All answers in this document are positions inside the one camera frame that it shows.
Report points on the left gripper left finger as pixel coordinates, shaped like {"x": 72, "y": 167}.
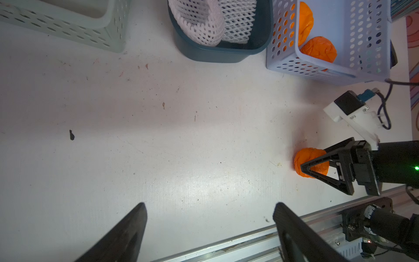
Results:
{"x": 123, "y": 242}

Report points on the green plastic basket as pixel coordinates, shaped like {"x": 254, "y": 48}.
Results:
{"x": 100, "y": 24}

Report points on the dark teal plastic tub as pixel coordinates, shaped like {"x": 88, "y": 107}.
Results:
{"x": 226, "y": 52}

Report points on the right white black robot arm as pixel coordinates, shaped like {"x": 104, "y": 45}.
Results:
{"x": 402, "y": 231}

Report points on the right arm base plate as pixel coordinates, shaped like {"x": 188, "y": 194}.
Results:
{"x": 354, "y": 221}

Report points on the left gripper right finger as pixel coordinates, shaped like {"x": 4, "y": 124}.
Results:
{"x": 298, "y": 242}

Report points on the white foam net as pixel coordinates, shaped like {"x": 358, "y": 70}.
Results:
{"x": 201, "y": 21}
{"x": 239, "y": 17}

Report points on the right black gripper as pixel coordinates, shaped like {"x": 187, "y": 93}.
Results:
{"x": 396, "y": 162}

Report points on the light blue plastic basket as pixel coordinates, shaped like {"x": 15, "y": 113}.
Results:
{"x": 359, "y": 30}

